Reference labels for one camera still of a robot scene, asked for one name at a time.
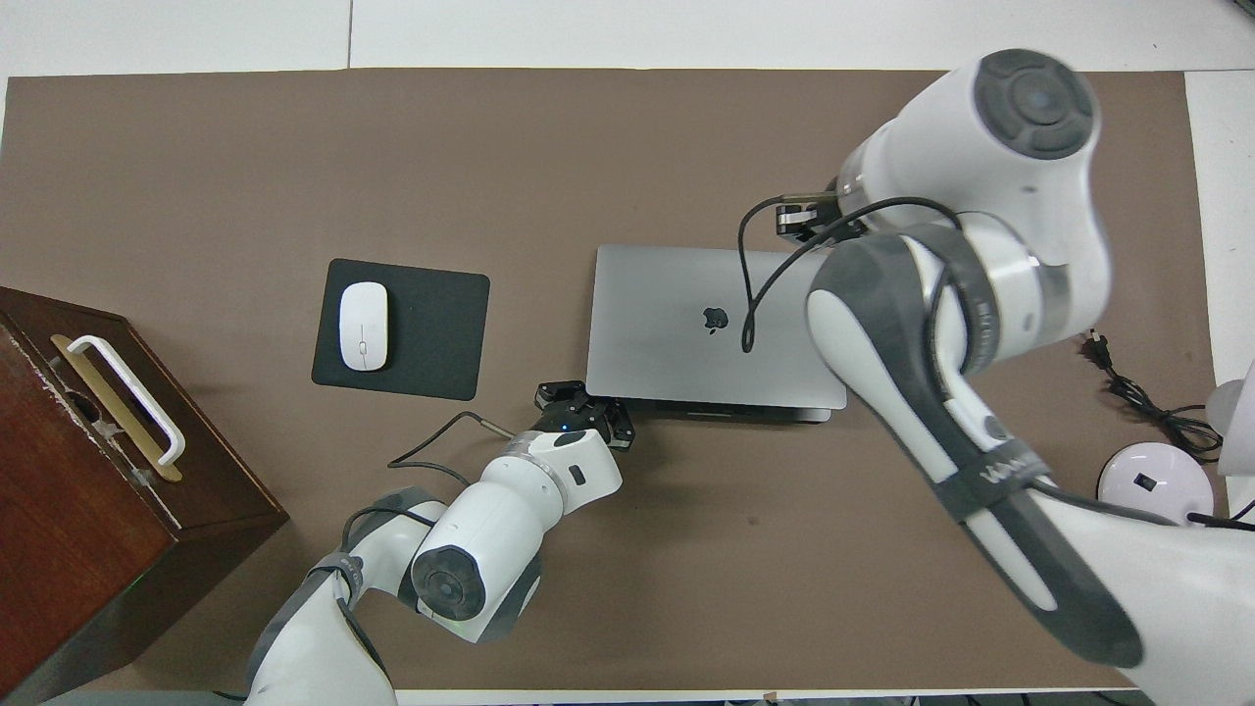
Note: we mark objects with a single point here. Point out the black mouse pad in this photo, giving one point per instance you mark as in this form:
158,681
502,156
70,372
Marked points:
436,333

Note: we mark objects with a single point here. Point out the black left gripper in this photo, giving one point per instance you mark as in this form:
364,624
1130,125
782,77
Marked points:
578,417

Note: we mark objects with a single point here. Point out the white round lamp base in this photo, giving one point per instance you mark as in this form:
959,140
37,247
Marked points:
1147,480

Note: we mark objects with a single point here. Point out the white rounded object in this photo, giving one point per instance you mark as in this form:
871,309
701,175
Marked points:
1230,412

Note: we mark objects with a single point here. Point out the silver grey laptop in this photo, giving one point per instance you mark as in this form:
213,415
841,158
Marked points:
657,324

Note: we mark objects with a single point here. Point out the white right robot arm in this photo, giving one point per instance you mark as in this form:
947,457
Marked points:
1029,167

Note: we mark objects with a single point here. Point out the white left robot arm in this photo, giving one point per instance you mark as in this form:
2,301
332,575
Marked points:
510,510

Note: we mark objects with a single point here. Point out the dark wooden box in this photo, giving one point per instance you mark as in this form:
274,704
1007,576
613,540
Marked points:
69,529

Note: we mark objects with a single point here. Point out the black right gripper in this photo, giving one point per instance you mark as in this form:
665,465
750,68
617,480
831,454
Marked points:
809,221

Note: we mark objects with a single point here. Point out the white computer mouse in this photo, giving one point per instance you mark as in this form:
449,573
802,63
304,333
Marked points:
364,324

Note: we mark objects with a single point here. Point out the brown table mat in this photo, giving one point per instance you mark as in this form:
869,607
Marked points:
294,157

